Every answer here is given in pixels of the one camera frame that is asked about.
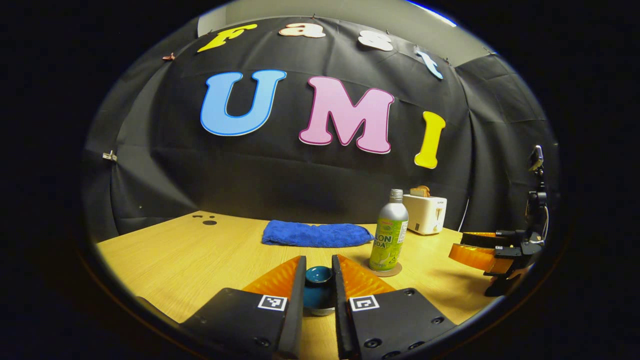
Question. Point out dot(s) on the round brown coaster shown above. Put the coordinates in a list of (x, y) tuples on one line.
[(392, 272)]

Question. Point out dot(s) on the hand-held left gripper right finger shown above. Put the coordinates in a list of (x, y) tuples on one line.
[(341, 310)]

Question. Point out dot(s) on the red clip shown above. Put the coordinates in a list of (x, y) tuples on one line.
[(168, 57)]

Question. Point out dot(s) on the silver green label water bottle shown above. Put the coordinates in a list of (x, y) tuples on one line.
[(389, 235)]

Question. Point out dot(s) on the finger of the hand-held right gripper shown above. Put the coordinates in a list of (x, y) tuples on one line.
[(487, 239), (475, 256)]

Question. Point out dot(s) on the white toaster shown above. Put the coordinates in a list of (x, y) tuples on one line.
[(425, 215)]

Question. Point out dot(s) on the black backdrop cloth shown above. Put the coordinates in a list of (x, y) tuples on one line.
[(310, 185)]

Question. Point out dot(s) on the teal teacup lid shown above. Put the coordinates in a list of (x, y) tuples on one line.
[(318, 287)]

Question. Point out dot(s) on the blue towel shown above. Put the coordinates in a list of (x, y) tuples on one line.
[(315, 234)]

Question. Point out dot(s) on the bread slice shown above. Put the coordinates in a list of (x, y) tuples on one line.
[(421, 190)]

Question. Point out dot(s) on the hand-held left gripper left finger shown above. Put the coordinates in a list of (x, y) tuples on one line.
[(298, 310)]

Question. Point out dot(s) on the white clip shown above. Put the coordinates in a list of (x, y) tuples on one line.
[(109, 156)]

